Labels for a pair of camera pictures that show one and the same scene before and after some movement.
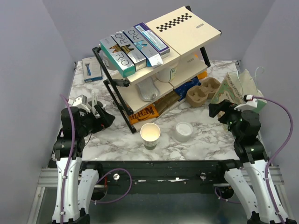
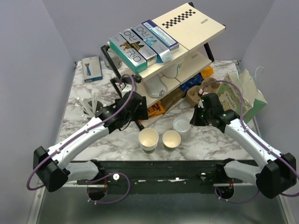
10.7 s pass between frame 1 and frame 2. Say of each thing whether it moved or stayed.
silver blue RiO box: moved
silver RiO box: moved
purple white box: moved
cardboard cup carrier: stayed
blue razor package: stayed
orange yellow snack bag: moved
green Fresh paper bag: stayed
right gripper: moved
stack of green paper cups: moved
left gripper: moved
